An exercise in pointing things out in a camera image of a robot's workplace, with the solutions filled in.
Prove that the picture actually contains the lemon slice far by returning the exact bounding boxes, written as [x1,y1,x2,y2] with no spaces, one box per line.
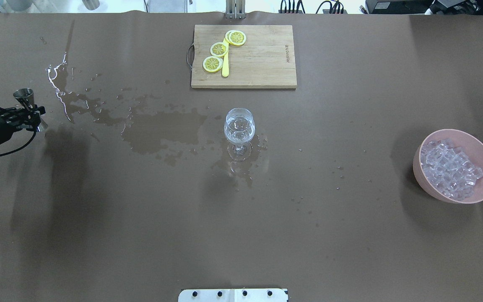
[203,56,223,73]

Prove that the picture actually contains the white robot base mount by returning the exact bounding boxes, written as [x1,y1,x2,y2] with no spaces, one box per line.
[178,288,289,302]

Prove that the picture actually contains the pink bowl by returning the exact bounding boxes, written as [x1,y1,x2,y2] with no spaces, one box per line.
[413,129,483,204]

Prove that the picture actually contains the steel jigger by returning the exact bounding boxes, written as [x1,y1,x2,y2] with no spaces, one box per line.
[12,88,48,132]

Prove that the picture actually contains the lemon slice middle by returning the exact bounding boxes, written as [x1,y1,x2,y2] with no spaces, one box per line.
[210,42,229,58]

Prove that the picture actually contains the aluminium frame post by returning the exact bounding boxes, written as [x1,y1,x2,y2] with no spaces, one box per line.
[225,0,247,19]

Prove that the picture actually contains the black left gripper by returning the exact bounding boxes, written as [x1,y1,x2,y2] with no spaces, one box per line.
[0,106,46,145]

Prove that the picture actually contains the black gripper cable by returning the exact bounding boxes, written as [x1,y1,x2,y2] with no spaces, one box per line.
[0,130,37,162]

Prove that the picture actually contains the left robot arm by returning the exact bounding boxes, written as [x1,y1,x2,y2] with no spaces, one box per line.
[0,106,46,157]

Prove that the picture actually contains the yellow plastic knife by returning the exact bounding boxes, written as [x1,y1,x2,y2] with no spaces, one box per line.
[221,38,230,78]

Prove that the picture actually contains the lemon slice near edge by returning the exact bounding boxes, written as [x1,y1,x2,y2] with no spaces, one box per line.
[225,29,247,46]

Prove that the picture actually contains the bamboo cutting board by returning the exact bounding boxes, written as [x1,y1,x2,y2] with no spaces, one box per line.
[190,25,298,89]

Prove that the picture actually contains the clear ice cubes pile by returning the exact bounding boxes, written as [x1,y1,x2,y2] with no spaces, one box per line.
[420,138,483,201]

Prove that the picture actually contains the clear wine glass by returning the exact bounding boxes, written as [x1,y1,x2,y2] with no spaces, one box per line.
[223,108,255,162]

